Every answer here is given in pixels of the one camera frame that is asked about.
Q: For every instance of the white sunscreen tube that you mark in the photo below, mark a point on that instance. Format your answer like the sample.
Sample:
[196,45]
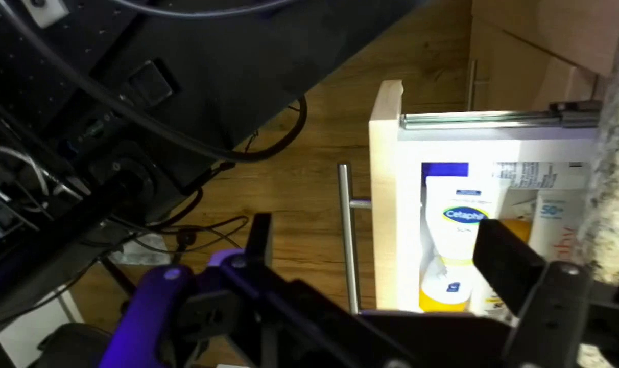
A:
[557,223]

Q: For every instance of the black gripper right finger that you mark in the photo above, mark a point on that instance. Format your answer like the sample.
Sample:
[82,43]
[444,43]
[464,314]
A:
[508,266]

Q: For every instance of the white Cetaphil lotion tube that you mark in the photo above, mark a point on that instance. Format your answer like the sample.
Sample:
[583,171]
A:
[454,209]

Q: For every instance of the wooden vanity cabinet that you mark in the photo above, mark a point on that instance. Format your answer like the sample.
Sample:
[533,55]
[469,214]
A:
[525,54]

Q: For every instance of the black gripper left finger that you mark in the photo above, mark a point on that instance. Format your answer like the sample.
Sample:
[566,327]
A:
[260,237]

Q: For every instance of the white wooden drawer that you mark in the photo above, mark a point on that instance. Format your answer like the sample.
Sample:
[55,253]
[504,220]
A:
[516,154]

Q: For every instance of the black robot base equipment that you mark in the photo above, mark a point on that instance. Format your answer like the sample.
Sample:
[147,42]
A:
[137,98]

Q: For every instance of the silver drawer bar handle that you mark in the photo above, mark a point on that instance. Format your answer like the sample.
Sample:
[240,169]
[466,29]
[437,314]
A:
[350,202]

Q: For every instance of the granite countertop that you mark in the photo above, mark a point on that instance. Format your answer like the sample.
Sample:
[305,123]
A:
[599,233]

